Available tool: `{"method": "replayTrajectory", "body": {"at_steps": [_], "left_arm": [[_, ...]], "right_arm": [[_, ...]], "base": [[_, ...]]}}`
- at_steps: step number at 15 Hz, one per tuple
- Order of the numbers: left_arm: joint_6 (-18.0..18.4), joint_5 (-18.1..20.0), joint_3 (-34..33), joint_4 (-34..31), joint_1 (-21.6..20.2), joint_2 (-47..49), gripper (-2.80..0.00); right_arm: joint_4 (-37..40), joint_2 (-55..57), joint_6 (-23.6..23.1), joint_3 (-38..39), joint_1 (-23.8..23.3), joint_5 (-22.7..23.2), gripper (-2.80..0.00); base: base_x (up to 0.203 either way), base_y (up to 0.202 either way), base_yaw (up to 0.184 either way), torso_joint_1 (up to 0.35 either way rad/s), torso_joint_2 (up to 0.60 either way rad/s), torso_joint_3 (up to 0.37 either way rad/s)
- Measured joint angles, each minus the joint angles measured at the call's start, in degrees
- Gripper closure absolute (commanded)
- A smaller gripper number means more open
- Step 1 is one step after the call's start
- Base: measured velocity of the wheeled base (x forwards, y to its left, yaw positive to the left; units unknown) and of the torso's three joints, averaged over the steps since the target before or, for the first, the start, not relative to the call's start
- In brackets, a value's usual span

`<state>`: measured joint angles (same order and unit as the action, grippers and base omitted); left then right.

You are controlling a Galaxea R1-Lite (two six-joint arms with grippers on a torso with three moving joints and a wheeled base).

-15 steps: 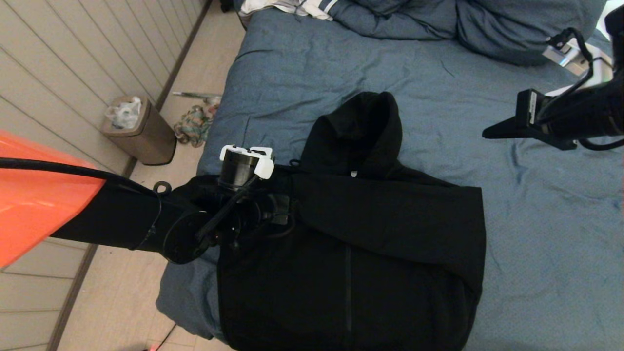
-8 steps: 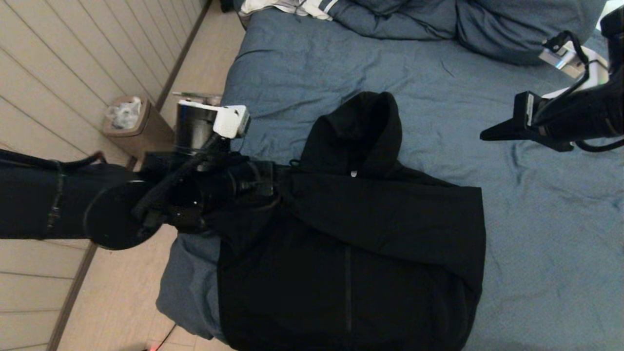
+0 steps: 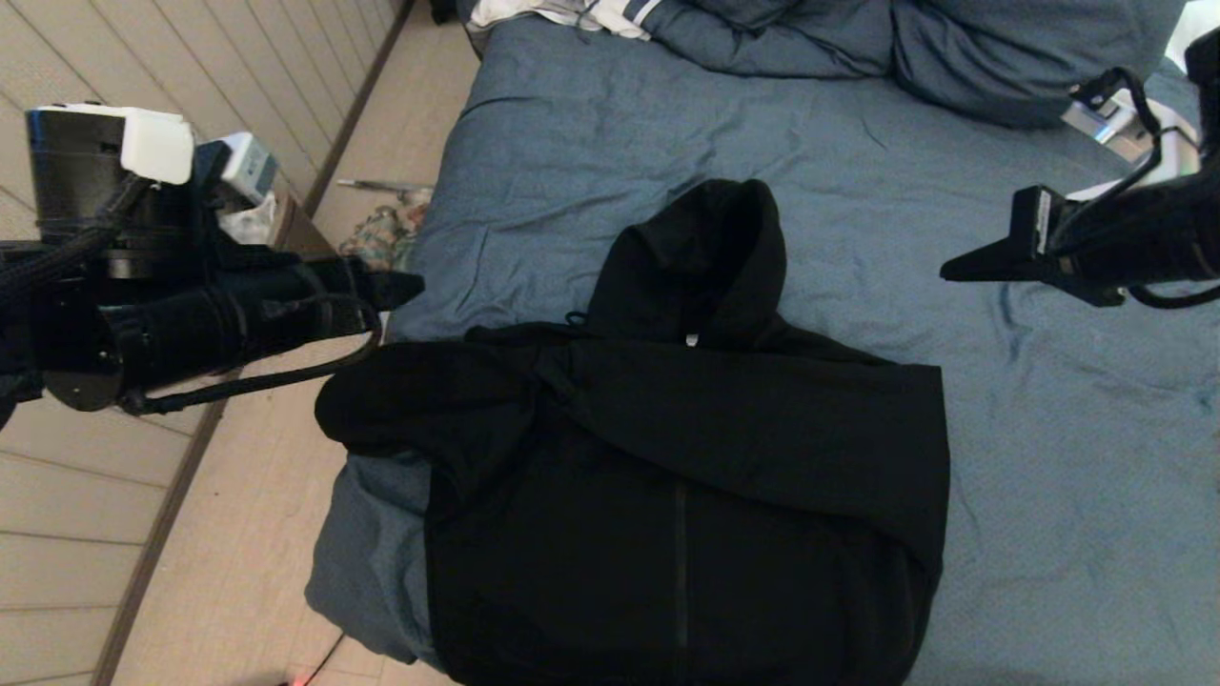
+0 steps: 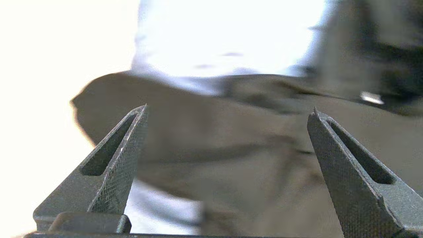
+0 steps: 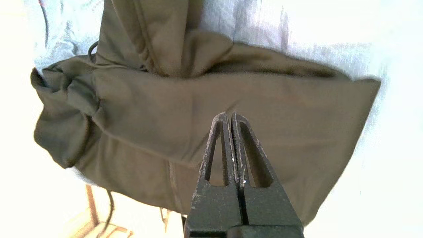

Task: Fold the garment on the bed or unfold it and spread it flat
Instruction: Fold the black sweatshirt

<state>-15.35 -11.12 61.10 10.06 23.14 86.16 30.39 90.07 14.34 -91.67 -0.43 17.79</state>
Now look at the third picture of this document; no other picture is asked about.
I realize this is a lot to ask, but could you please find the black hoodie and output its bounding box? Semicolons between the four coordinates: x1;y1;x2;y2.
315;178;951;686

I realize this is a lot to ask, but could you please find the multicoloured cloth bundle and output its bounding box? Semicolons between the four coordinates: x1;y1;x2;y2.
338;205;425;275

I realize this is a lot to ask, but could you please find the clear plastic bin bag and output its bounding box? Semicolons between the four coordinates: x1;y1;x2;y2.
217;193;279;246

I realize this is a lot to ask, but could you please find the thin grey rod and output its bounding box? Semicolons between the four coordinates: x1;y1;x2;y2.
336;178;435;195

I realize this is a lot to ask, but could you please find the brown trash bin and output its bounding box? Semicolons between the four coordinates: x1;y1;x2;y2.
270;191;336;260

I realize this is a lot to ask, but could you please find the blue bed cover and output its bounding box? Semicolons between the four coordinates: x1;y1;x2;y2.
305;19;1220;686

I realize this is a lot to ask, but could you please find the bunched blue duvet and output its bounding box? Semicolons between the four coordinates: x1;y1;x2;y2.
643;0;1188;131

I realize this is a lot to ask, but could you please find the white pillow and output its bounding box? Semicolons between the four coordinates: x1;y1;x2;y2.
1165;0;1220;72

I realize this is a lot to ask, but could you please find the white striped garment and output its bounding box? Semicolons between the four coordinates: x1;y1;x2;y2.
467;0;668;45

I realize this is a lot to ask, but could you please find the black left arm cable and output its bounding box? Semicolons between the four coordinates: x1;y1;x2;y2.
119;291;384;416

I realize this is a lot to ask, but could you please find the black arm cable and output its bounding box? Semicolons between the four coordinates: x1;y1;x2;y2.
119;291;384;416
1067;65;1220;312

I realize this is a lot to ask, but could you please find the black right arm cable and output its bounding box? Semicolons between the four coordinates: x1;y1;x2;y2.
1067;65;1220;312

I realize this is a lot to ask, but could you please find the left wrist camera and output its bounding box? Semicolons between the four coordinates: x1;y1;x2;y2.
193;131;280;207

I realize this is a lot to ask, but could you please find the floor cable with red light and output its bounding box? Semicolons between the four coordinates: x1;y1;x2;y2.
286;632;346;686

